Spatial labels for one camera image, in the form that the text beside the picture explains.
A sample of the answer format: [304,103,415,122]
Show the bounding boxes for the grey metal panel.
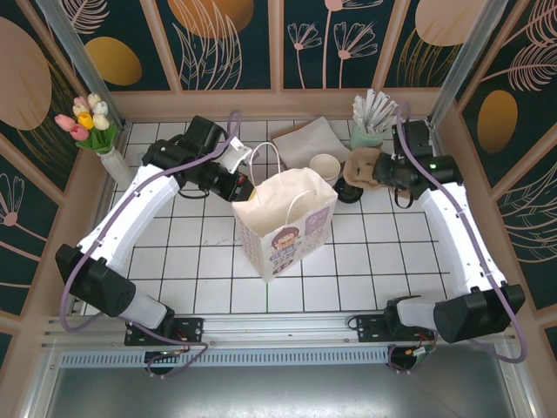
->
[25,343,539,418]

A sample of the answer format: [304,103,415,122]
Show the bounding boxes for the black plastic cup lids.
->
[337,181,366,205]

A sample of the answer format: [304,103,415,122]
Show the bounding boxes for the white paper napkin stack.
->
[272,116,354,169]

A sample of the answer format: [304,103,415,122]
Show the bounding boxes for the aluminium frame post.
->
[428,0,520,128]
[37,0,128,128]

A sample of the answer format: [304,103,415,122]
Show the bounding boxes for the artificial tulip bouquet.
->
[55,92,119,154]

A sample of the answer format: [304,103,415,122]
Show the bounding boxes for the long aluminium base rail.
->
[41,315,519,350]

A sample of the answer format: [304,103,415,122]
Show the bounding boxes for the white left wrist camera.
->
[219,136,254,172]

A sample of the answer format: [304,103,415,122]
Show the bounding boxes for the mint green Sweet tin canister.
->
[349,121,386,152]

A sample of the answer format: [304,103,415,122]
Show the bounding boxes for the aluminium side rail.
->
[64,121,131,315]

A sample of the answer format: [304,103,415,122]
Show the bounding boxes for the white printed paper bag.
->
[231,141,339,285]

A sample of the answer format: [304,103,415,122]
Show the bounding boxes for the brown wooden napkin tray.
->
[270,122,315,171]

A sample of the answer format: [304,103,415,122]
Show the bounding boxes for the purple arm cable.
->
[60,110,245,381]
[393,102,529,365]

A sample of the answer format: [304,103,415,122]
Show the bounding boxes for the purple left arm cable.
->
[60,110,245,381]

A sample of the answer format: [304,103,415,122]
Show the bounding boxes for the small circuit board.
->
[406,343,437,364]

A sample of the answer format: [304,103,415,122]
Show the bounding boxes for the white ribbed vase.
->
[99,146,138,192]

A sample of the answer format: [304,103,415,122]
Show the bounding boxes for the slotted grey cable duct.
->
[58,347,393,368]

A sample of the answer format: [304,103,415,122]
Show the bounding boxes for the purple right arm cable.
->
[393,102,529,365]

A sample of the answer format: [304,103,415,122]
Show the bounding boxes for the brown cardboard cup carrier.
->
[342,146,385,192]

